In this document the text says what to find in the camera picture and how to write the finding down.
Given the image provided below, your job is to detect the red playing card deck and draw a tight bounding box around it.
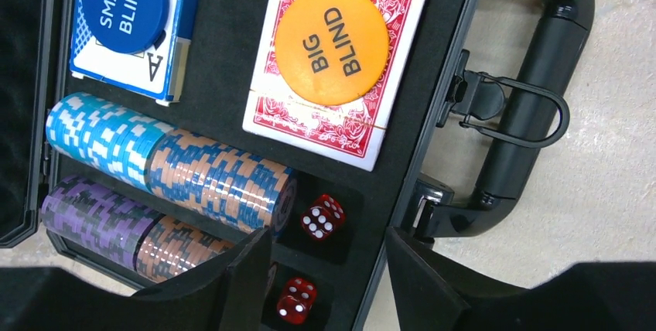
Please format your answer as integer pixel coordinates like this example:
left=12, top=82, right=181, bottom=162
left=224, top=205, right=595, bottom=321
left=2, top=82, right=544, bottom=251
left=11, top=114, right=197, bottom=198
left=242, top=0, right=425, bottom=171

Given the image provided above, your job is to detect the black poker set case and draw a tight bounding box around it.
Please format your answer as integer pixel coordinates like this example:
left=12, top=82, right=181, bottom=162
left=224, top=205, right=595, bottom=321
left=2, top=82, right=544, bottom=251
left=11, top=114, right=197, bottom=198
left=1, top=0, right=595, bottom=330

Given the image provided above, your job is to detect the light blue chip stack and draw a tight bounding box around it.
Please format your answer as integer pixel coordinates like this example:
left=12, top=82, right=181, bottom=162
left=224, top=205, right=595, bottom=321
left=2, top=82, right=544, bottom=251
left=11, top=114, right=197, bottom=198
left=45, top=92, right=176, bottom=192

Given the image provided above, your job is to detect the blue playing card deck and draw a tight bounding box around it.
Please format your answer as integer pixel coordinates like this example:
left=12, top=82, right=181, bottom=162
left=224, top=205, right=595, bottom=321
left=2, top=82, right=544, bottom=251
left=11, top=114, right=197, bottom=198
left=69, top=0, right=199, bottom=106

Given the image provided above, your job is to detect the red die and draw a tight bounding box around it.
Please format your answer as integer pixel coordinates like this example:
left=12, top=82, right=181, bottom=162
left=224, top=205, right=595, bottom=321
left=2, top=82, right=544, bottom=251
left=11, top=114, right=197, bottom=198
left=276, top=277, right=317, bottom=325
left=300, top=193, right=346, bottom=241

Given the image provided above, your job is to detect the blue tan chip stack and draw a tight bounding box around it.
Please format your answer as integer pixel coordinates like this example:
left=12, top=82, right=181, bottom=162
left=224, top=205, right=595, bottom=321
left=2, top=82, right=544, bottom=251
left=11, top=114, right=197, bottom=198
left=146, top=129, right=298, bottom=236

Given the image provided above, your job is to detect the orange dealer button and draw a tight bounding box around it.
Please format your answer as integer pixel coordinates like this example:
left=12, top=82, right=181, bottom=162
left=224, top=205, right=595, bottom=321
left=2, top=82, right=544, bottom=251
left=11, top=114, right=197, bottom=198
left=274, top=0, right=389, bottom=106

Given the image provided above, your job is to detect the blue small blind button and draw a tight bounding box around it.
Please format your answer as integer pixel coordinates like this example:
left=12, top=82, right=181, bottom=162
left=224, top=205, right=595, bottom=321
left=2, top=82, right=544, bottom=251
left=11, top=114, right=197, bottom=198
left=81, top=0, right=169, bottom=54

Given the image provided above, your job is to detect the purple chip stack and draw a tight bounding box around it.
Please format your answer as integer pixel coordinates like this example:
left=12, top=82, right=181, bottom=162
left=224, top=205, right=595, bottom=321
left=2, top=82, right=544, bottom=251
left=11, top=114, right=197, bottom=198
left=40, top=175, right=163, bottom=271

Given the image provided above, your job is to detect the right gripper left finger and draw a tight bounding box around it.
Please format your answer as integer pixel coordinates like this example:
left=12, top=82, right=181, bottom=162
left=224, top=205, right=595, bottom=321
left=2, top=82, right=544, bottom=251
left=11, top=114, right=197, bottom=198
left=1, top=228, right=272, bottom=330

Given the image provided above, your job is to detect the brown black chip stack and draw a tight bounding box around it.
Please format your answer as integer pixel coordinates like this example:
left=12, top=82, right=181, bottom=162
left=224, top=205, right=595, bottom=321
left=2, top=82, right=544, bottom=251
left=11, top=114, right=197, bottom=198
left=135, top=216, right=234, bottom=283

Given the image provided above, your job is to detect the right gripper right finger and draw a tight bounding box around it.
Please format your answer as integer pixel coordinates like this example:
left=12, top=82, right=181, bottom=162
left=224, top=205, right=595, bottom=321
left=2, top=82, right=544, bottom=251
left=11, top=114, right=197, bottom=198
left=385, top=227, right=655, bottom=330

